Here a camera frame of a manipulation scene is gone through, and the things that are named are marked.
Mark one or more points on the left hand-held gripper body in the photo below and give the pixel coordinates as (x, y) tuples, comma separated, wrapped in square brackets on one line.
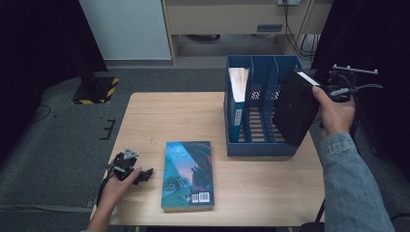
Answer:
[(124, 167)]

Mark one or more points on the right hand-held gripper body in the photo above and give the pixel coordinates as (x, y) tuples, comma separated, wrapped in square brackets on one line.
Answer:
[(338, 83)]

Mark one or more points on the teal illustrated book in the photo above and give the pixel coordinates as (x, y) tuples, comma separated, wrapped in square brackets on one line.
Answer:
[(187, 174)]

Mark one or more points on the black book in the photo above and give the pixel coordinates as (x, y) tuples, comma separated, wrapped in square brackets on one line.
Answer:
[(293, 112)]

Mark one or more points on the bright blue book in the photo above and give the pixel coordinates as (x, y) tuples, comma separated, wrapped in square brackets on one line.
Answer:
[(239, 83)]

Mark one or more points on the blue plastic file rack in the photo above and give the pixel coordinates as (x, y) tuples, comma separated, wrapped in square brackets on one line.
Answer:
[(257, 150)]

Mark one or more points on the person's left hand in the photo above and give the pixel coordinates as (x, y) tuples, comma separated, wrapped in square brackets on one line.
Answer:
[(114, 193)]

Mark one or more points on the person's right hand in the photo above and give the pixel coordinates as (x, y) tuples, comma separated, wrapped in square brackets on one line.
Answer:
[(336, 117)]

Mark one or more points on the grey tape strip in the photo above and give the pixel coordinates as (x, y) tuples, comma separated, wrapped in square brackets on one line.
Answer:
[(89, 204)]

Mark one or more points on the black curtain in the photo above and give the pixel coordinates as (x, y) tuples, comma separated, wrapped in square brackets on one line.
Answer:
[(386, 38), (38, 48)]

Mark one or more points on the striped black stand base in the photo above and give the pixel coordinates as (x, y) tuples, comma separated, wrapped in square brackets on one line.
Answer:
[(96, 90)]

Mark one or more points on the white power strip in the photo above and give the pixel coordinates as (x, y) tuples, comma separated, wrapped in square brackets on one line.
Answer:
[(289, 2)]

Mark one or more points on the beige cabinet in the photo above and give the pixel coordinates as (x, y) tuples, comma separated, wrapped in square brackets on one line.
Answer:
[(225, 19)]

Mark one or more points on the white panel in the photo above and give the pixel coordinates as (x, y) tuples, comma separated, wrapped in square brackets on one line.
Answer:
[(129, 29)]

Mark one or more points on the black stool seat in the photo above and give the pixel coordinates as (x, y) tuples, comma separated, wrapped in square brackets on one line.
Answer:
[(311, 227)]

